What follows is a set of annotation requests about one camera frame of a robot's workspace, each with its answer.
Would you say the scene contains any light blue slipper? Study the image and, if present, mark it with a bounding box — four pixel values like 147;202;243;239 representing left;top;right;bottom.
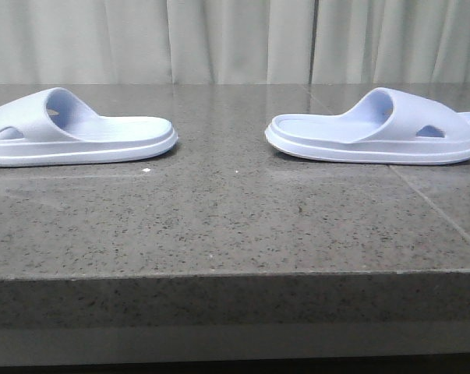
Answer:
265;87;470;165
0;87;178;167

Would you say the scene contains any grey-white curtain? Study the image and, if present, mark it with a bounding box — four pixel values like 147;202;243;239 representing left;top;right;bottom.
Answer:
0;1;470;84

